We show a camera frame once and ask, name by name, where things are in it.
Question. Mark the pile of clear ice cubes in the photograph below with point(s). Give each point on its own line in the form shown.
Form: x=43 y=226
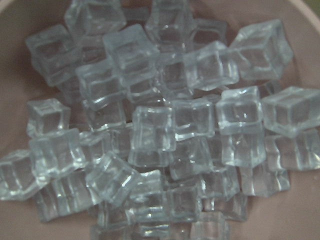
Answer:
x=164 y=124

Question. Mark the pink bowl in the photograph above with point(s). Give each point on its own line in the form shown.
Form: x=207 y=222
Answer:
x=290 y=215

